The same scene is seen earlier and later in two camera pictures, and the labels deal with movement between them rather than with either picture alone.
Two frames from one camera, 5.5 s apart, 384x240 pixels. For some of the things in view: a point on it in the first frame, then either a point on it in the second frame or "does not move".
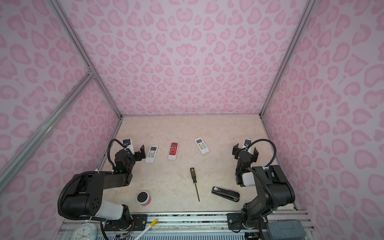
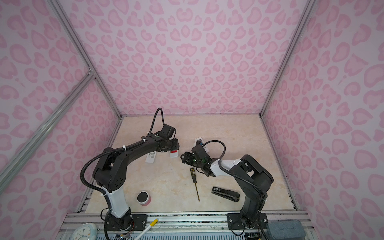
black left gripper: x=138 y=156 -> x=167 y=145
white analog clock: x=87 y=231 does not move
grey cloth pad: x=286 y=230 does not move
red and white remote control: x=173 y=151 does not move
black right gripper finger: x=236 y=151 -> x=187 y=158
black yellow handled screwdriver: x=195 y=181 does not move
